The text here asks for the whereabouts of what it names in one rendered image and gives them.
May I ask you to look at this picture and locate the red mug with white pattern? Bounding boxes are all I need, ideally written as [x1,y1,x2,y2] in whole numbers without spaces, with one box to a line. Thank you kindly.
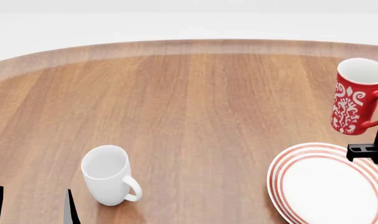
[330,57,378,136]

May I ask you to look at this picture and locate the white plate with red rings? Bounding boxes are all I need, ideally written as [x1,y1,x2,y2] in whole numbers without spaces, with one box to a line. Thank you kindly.
[266,142,378,224]

